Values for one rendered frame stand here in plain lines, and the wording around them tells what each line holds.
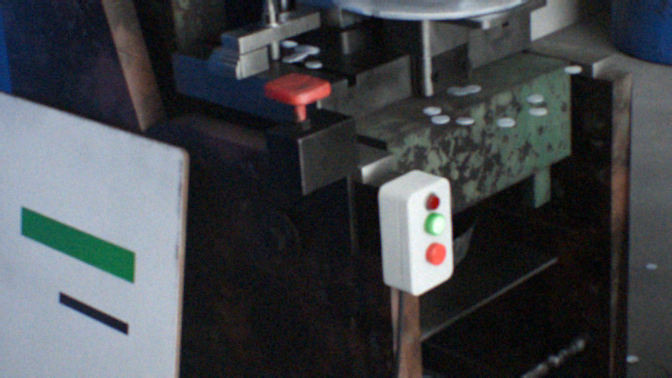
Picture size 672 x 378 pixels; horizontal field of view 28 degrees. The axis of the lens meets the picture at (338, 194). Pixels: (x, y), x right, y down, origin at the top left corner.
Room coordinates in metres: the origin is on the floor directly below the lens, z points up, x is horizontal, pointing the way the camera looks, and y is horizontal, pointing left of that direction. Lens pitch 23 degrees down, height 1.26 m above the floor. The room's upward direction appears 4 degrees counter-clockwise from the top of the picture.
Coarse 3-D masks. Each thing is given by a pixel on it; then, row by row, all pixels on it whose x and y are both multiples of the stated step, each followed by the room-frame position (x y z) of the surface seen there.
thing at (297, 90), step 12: (276, 84) 1.50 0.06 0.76; (288, 84) 1.49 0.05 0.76; (300, 84) 1.49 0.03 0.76; (312, 84) 1.49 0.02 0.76; (324, 84) 1.48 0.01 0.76; (276, 96) 1.48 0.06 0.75; (288, 96) 1.46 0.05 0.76; (300, 96) 1.46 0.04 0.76; (312, 96) 1.46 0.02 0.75; (324, 96) 1.48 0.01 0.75; (300, 108) 1.49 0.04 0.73; (300, 120) 1.49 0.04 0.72
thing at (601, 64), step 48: (528, 48) 1.94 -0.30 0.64; (576, 48) 1.92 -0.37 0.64; (576, 96) 1.87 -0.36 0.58; (624, 96) 1.84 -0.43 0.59; (576, 144) 1.88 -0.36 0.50; (624, 144) 1.84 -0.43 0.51; (576, 192) 1.88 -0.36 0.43; (624, 192) 1.84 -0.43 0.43; (528, 240) 1.93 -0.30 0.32; (576, 240) 1.87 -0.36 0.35; (624, 240) 1.84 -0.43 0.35; (528, 288) 1.95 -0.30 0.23; (576, 288) 1.87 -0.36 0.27; (624, 288) 1.85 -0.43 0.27; (432, 336) 2.10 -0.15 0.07; (480, 336) 2.02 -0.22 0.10; (528, 336) 1.95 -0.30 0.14; (624, 336) 1.85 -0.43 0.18
